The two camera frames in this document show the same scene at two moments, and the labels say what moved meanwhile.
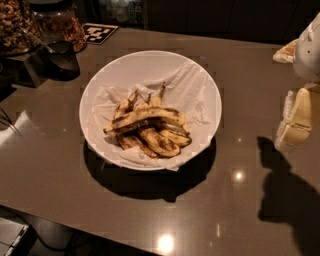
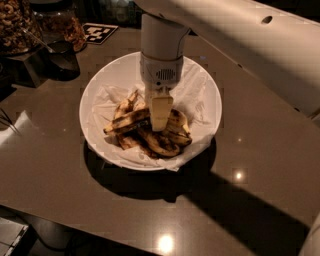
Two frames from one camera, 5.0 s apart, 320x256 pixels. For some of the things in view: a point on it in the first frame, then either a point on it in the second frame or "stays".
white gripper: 308,53 -> 161,72
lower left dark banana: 125,141 stays
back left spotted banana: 126,105 stays
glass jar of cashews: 19,31 stays
